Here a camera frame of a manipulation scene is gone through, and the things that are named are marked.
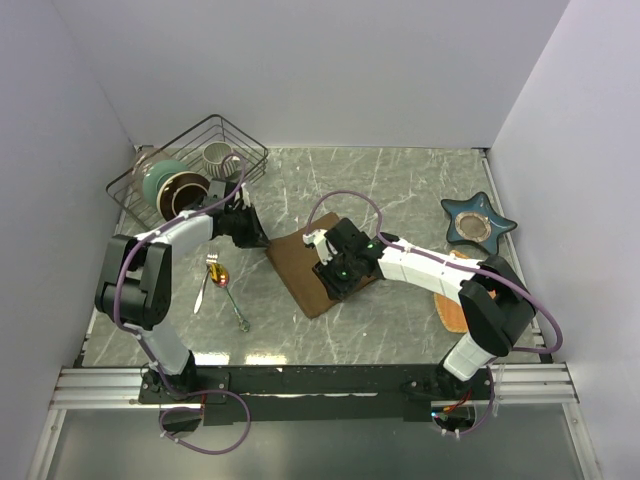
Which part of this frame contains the striped ceramic mug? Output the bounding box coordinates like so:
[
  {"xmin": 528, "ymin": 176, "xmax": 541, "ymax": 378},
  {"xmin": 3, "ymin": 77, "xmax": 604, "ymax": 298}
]
[{"xmin": 202, "ymin": 141, "xmax": 242, "ymax": 181}]

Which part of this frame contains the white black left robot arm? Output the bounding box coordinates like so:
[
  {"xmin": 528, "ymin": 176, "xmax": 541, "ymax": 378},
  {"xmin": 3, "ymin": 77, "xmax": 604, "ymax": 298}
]
[{"xmin": 95, "ymin": 180, "xmax": 269, "ymax": 402}]

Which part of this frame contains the blue star-shaped dish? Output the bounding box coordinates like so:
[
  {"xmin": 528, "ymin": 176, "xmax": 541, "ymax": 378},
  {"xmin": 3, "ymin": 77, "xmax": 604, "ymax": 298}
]
[{"xmin": 440, "ymin": 191, "xmax": 518, "ymax": 255}]

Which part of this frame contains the brown cloth napkin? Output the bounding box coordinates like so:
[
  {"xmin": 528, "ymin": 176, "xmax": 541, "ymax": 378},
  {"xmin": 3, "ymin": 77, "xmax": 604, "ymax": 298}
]
[{"xmin": 266, "ymin": 228, "xmax": 340, "ymax": 319}]

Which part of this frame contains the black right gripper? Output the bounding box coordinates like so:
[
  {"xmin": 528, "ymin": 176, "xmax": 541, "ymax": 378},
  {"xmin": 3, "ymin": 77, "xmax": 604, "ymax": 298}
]
[{"xmin": 313, "ymin": 249, "xmax": 362, "ymax": 302}]

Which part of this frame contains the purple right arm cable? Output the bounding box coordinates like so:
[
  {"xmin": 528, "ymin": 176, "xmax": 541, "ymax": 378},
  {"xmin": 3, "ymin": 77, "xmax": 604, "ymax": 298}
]
[{"xmin": 305, "ymin": 190, "xmax": 564, "ymax": 441}]

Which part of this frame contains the iridescent spoon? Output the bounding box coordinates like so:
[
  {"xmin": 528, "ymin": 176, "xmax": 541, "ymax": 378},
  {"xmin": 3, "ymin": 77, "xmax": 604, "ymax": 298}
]
[{"xmin": 209, "ymin": 262, "xmax": 251, "ymax": 333}]

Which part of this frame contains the aluminium frame rail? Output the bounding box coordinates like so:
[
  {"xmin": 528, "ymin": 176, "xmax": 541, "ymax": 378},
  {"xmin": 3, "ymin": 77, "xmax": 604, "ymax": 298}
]
[{"xmin": 49, "ymin": 363, "xmax": 578, "ymax": 409}]

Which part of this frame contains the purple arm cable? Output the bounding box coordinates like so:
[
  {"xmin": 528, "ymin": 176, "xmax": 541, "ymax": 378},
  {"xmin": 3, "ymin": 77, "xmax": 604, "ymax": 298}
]
[
  {"xmin": 113, "ymin": 153, "xmax": 252, "ymax": 455},
  {"xmin": 305, "ymin": 190, "xmax": 564, "ymax": 441}
]

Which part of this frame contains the brown ceramic bowl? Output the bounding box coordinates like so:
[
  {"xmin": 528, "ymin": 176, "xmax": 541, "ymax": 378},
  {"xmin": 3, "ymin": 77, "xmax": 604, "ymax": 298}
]
[{"xmin": 156, "ymin": 171, "xmax": 210, "ymax": 221}]

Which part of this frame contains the green ceramic bowl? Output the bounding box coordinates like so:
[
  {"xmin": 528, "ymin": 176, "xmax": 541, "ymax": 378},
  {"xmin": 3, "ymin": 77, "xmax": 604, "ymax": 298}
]
[{"xmin": 142, "ymin": 159, "xmax": 188, "ymax": 207}]

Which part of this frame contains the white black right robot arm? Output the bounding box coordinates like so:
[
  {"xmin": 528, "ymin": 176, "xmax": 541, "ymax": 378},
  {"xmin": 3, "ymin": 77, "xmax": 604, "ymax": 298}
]
[{"xmin": 302, "ymin": 218, "xmax": 536, "ymax": 399}]

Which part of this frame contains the black wire dish rack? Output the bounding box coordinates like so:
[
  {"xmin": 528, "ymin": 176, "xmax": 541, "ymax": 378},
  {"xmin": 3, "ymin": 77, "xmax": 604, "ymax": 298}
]
[{"xmin": 106, "ymin": 114, "xmax": 268, "ymax": 232}]

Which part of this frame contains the orange woven placemat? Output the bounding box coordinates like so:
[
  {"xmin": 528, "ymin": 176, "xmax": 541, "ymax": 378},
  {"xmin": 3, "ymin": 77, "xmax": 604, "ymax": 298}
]
[{"xmin": 432, "ymin": 249, "xmax": 501, "ymax": 334}]

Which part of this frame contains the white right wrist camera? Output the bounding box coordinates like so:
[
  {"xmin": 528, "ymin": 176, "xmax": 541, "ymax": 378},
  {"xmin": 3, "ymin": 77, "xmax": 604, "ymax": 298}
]
[{"xmin": 302, "ymin": 229, "xmax": 337, "ymax": 265}]

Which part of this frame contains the clear glass jar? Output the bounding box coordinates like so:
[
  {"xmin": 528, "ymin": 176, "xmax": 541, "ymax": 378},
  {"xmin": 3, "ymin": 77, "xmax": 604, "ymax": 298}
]
[{"xmin": 131, "ymin": 147, "xmax": 163, "ymax": 188}]

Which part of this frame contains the silver fork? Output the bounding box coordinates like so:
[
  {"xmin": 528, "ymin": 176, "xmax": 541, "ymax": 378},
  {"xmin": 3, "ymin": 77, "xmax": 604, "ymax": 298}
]
[{"xmin": 193, "ymin": 253, "xmax": 218, "ymax": 314}]

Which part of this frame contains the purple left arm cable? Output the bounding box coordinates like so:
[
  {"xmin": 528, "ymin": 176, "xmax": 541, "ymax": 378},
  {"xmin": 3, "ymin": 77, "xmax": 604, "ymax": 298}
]
[{"xmin": 113, "ymin": 153, "xmax": 252, "ymax": 455}]

